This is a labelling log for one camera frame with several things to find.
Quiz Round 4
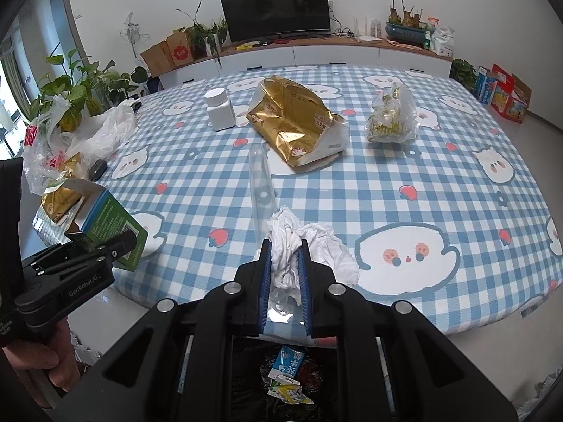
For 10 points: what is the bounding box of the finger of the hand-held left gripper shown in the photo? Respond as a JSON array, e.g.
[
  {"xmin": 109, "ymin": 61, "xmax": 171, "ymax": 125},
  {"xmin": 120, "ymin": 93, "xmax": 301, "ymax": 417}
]
[
  {"xmin": 86, "ymin": 231, "xmax": 138, "ymax": 271},
  {"xmin": 64, "ymin": 229, "xmax": 96, "ymax": 254}
]

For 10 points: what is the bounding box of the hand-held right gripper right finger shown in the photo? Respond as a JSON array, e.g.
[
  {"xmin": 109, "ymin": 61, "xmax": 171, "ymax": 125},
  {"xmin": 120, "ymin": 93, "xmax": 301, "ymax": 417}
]
[{"xmin": 298, "ymin": 238, "xmax": 520, "ymax": 422}]

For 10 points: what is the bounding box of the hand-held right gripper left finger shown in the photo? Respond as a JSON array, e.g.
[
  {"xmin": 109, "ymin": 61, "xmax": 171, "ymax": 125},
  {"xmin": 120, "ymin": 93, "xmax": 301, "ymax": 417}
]
[{"xmin": 77, "ymin": 238, "xmax": 272, "ymax": 422}]

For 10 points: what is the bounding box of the green and white medicine box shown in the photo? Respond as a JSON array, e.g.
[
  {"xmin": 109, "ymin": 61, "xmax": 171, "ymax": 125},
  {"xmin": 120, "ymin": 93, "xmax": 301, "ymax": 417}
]
[{"xmin": 72, "ymin": 180, "xmax": 149, "ymax": 272}]

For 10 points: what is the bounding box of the white tissue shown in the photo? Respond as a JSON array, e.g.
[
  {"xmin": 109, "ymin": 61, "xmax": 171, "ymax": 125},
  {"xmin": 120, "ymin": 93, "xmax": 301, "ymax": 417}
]
[{"xmin": 266, "ymin": 206, "xmax": 360, "ymax": 304}]

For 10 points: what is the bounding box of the blue and white milk carton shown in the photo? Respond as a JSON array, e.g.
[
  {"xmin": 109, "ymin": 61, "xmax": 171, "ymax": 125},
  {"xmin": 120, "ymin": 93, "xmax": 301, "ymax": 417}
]
[{"xmin": 272, "ymin": 345, "xmax": 308, "ymax": 379}]

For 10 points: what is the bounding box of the red plastic wrapper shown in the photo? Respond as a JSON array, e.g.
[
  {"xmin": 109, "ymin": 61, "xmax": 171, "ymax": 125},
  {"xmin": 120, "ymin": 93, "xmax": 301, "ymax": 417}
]
[{"xmin": 301, "ymin": 358, "xmax": 326, "ymax": 390}]

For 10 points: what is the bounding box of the clear plastic tube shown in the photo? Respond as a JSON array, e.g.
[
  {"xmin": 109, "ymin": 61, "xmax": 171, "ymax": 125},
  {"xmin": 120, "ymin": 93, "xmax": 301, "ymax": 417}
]
[{"xmin": 248, "ymin": 146, "xmax": 276, "ymax": 247}]

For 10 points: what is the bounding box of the black lined trash bin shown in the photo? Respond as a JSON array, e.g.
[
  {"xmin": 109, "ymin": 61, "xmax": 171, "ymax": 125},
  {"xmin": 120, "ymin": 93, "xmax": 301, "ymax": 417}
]
[{"xmin": 182, "ymin": 336, "xmax": 388, "ymax": 422}]

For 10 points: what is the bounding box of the yellow snack wrapper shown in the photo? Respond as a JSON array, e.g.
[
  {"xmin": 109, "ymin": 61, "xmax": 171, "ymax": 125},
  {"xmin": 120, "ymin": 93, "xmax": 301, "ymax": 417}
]
[{"xmin": 279, "ymin": 384, "xmax": 314, "ymax": 405}]

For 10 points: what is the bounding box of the large gold foil bag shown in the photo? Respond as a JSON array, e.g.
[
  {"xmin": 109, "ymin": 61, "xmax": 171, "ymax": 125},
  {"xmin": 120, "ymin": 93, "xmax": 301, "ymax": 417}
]
[{"xmin": 245, "ymin": 75, "xmax": 351, "ymax": 172}]

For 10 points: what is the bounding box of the white plastic bottle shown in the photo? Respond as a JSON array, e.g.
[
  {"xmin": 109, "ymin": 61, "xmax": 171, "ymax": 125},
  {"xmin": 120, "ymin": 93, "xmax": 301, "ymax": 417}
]
[{"xmin": 206, "ymin": 88, "xmax": 236, "ymax": 132}]

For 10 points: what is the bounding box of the clear bag of yellow scraps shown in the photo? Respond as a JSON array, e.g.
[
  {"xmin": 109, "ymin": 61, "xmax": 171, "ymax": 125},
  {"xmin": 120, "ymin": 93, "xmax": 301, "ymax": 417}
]
[{"xmin": 364, "ymin": 83, "xmax": 418, "ymax": 143}]

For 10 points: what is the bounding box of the person's left hand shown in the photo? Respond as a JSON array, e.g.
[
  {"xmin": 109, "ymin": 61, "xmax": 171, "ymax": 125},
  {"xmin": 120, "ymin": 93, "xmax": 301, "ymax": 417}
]
[{"xmin": 0, "ymin": 316, "xmax": 82, "ymax": 394}]

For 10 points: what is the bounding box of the small gold foil bag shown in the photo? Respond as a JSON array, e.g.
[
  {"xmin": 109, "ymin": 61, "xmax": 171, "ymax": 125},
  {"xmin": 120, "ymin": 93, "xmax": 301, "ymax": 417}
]
[{"xmin": 40, "ymin": 178, "xmax": 89, "ymax": 225}]

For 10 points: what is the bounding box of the clear plastic bag red print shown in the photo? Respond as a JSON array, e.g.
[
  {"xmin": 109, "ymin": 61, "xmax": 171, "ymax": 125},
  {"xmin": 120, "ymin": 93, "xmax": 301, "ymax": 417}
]
[{"xmin": 22, "ymin": 97, "xmax": 84, "ymax": 194}]

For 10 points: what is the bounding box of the blue checked tablecloth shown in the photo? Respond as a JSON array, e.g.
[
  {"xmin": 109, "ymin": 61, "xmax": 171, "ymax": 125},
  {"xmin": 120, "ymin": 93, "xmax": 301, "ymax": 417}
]
[{"xmin": 33, "ymin": 64, "xmax": 563, "ymax": 348}]

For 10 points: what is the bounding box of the white plastic bag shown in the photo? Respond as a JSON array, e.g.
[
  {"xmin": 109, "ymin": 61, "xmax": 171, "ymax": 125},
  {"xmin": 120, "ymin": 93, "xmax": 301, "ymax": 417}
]
[{"xmin": 66, "ymin": 101, "xmax": 139, "ymax": 165}]

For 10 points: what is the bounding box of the large green potted plant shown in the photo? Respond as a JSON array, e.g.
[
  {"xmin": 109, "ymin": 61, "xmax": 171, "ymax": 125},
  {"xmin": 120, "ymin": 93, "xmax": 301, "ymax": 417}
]
[{"xmin": 29, "ymin": 44, "xmax": 150, "ymax": 133}]

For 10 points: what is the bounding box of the brown cardboard box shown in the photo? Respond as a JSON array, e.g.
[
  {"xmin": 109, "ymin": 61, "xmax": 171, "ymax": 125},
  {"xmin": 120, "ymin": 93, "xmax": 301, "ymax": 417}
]
[{"xmin": 140, "ymin": 41, "xmax": 172, "ymax": 77}]

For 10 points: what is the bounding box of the brown paper bag red logo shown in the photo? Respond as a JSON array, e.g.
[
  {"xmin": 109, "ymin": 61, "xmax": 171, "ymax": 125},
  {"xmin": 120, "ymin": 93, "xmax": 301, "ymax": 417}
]
[{"xmin": 166, "ymin": 30, "xmax": 194, "ymax": 69}]

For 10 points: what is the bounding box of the thin dried plant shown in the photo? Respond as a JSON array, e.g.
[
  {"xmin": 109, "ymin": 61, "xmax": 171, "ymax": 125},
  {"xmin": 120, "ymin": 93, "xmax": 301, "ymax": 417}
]
[{"xmin": 121, "ymin": 12, "xmax": 141, "ymax": 58}]

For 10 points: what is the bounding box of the tall leafy potted plant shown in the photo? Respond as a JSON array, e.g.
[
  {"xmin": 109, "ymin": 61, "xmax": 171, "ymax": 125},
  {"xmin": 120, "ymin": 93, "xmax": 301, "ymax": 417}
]
[{"xmin": 176, "ymin": 2, "xmax": 229, "ymax": 66}]

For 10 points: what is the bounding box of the white television cabinet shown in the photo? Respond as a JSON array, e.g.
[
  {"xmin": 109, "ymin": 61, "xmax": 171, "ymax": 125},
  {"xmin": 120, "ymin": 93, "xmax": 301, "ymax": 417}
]
[{"xmin": 158, "ymin": 39, "xmax": 454, "ymax": 91}]

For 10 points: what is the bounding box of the white router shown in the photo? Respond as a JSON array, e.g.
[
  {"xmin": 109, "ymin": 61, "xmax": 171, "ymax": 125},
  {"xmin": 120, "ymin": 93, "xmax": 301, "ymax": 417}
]
[{"xmin": 353, "ymin": 17, "xmax": 382, "ymax": 44}]

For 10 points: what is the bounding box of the small green floor plant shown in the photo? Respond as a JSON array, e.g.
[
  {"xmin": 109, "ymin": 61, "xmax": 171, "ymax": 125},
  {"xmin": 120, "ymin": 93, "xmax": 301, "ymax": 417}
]
[{"xmin": 449, "ymin": 58, "xmax": 478, "ymax": 89}]

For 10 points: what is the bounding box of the blue and white carton box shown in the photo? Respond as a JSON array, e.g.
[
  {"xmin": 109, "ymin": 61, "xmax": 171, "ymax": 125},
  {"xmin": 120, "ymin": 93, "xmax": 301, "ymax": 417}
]
[{"xmin": 475, "ymin": 67, "xmax": 499, "ymax": 105}]

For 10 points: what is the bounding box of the black television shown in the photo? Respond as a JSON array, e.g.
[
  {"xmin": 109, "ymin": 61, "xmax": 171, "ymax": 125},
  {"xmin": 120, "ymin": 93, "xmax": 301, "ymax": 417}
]
[{"xmin": 219, "ymin": 0, "xmax": 331, "ymax": 44}]

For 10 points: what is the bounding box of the bonsai in blue pot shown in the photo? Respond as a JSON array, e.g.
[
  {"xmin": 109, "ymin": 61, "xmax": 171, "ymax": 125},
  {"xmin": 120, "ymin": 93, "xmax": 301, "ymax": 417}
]
[{"xmin": 385, "ymin": 0, "xmax": 429, "ymax": 48}]

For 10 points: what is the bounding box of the white bag on cabinet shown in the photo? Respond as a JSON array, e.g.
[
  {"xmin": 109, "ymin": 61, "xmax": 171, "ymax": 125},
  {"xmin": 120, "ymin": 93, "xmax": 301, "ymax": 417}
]
[{"xmin": 429, "ymin": 26, "xmax": 456, "ymax": 58}]

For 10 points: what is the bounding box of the colourful cardboard box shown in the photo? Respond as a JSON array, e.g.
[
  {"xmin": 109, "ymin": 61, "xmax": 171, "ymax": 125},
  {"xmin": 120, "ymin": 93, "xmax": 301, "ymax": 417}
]
[{"xmin": 501, "ymin": 75, "xmax": 533, "ymax": 124}]

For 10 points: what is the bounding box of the red gift box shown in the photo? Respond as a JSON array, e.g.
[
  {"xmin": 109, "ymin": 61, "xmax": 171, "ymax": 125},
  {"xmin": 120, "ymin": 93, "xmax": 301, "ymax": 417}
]
[{"xmin": 490, "ymin": 64, "xmax": 516, "ymax": 110}]

